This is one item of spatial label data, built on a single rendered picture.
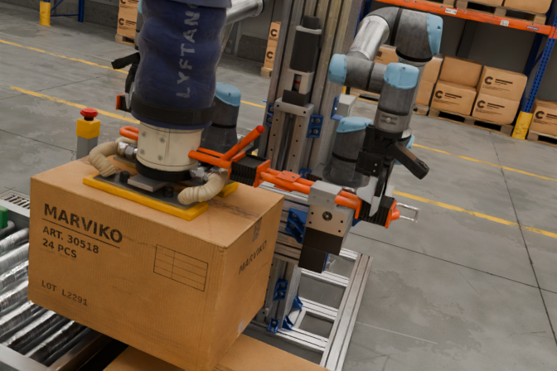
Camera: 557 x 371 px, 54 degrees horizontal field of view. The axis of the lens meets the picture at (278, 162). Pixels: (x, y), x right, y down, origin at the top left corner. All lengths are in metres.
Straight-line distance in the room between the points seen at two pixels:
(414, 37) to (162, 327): 1.09
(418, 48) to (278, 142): 0.67
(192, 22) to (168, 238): 0.53
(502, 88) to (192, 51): 7.46
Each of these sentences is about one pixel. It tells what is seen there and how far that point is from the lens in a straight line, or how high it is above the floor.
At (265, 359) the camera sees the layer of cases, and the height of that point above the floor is 0.54.
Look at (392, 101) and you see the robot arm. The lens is 1.28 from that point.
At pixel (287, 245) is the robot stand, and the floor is 0.74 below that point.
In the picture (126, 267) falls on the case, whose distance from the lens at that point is 1.52.
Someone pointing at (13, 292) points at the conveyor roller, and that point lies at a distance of 2.08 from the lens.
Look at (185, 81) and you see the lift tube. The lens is 1.41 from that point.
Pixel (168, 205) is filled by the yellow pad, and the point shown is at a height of 1.09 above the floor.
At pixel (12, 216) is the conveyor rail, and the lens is 2.51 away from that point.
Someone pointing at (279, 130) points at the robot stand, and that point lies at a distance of 2.08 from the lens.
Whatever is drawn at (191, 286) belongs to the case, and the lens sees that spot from 1.43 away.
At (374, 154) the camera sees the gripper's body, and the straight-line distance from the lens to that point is 1.32.
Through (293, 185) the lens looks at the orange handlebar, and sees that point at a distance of 1.39.
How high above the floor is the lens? 1.72
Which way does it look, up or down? 20 degrees down
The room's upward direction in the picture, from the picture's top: 11 degrees clockwise
